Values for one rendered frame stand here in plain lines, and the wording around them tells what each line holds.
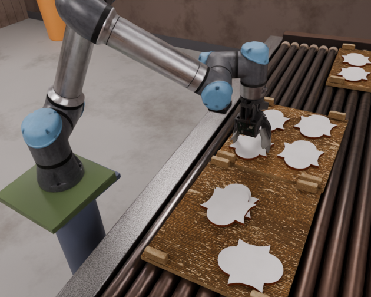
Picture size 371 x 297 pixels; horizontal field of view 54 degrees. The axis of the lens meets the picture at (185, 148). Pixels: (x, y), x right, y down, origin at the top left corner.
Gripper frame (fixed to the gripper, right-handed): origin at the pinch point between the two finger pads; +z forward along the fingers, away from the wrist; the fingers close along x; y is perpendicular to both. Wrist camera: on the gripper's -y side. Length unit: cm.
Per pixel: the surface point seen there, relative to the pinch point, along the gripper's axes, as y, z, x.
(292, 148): -3.9, -0.2, 12.8
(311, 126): -18.7, -0.2, 15.1
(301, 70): -68, 2, -1
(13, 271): 41, 94, -116
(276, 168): 6.9, 0.9, 10.8
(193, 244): 44.1, 0.9, 1.4
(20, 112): -80, 93, -253
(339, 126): -24.7, 0.8, 23.7
